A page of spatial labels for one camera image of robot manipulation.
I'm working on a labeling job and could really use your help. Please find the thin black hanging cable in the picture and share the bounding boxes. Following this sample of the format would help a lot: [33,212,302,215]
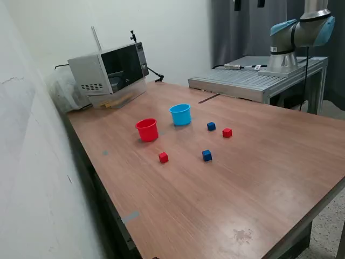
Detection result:
[299,46,311,111]

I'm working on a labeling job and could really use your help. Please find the silver microwave oven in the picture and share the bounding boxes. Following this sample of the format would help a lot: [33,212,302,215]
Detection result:
[67,42,150,97]

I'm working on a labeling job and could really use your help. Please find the aluminium robot base table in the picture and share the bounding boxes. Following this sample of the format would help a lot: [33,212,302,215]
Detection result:
[188,56,329,115]

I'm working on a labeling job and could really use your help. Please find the clear plastic bag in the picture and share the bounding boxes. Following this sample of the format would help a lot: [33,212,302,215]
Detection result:
[47,67,92,113]

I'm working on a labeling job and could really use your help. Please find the cable with silver connector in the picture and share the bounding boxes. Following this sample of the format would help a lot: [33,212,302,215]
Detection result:
[211,63,270,71]

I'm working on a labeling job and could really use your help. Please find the red plastic cup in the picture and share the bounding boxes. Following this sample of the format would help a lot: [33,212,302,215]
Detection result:
[135,118,159,143]

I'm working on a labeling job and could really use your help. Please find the white thin rod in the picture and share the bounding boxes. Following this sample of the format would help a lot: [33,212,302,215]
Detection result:
[91,25,102,52]

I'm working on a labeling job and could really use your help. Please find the aluminium robot mounting plate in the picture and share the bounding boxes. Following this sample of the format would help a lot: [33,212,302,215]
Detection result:
[258,64,308,78]

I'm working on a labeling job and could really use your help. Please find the blue plastic cup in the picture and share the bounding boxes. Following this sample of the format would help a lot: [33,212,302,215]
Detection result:
[169,103,192,127]

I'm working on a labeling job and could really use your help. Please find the yellow wooden strip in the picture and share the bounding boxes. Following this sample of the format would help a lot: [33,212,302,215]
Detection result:
[100,94,133,109]

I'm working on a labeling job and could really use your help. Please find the dark grey curtain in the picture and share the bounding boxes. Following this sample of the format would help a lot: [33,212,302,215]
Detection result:
[209,0,345,111]

